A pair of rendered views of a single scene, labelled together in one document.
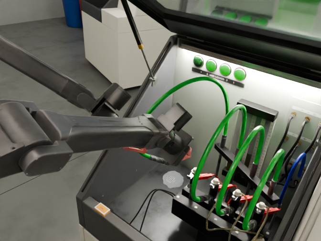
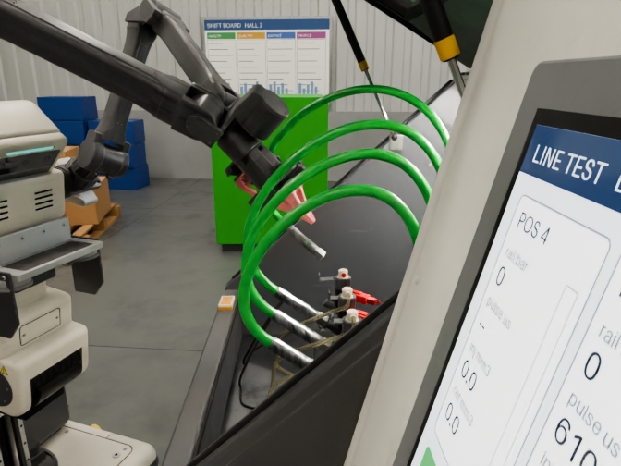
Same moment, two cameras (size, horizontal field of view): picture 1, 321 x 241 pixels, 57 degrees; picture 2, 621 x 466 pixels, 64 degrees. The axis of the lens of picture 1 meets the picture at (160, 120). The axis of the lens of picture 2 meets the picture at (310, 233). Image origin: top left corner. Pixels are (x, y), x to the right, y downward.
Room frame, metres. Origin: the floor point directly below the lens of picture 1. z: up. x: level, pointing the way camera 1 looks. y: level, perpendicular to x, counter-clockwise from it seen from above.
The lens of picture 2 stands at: (0.25, -0.74, 1.43)
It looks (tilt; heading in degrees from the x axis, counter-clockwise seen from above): 17 degrees down; 53
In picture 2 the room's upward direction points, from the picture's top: straight up
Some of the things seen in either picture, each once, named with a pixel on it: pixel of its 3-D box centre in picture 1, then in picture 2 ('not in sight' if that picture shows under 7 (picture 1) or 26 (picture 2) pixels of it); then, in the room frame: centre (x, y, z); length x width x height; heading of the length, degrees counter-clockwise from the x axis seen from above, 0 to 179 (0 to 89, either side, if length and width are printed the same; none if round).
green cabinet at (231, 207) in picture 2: not in sight; (272, 169); (2.71, 3.06, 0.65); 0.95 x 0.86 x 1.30; 145
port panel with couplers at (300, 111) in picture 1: (296, 142); not in sight; (0.85, -0.48, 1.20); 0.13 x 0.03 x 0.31; 54
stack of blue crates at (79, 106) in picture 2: not in sight; (95, 142); (2.07, 6.49, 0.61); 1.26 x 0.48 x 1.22; 137
